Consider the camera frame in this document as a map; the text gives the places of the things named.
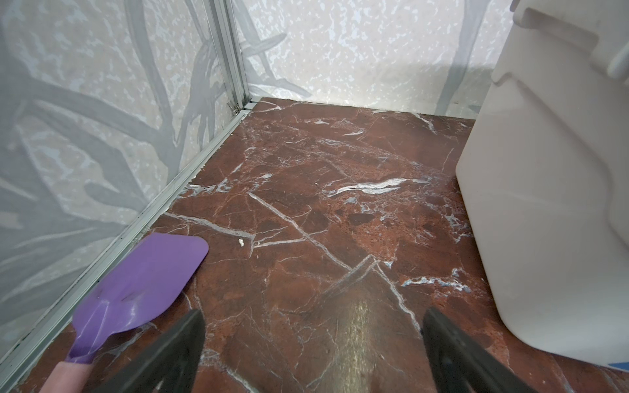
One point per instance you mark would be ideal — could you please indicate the white plastic storage bin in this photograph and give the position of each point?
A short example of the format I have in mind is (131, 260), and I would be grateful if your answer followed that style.
(544, 179)

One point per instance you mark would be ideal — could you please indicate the aluminium frame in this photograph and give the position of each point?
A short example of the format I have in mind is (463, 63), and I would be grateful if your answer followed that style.
(107, 107)

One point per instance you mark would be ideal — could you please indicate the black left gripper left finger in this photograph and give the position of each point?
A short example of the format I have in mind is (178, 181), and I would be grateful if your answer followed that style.
(170, 364)

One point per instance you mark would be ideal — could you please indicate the purple toy shovel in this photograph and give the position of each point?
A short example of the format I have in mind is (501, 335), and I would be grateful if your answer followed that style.
(138, 290)

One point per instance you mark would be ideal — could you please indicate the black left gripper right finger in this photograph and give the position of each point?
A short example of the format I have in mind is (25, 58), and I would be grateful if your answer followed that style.
(459, 364)

